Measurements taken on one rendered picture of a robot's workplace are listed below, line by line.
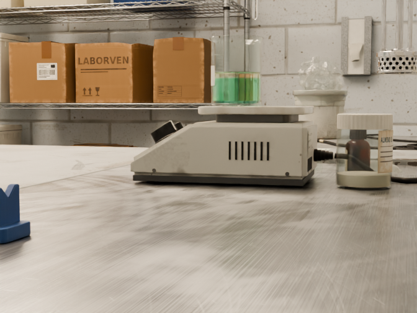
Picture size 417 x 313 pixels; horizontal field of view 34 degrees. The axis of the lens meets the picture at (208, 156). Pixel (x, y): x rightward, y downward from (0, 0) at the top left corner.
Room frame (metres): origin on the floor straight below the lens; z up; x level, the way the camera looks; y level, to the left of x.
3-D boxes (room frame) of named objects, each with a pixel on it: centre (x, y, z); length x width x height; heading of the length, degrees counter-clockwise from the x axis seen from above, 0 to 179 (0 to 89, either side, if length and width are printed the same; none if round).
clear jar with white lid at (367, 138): (0.74, -0.17, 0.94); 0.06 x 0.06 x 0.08
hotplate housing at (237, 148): (0.80, -0.03, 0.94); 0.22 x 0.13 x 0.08; 76
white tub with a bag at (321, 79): (1.78, -0.29, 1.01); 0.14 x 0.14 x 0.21
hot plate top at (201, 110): (0.80, -0.06, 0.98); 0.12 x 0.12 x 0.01; 76
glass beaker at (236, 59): (0.81, -0.03, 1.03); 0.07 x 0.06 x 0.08; 147
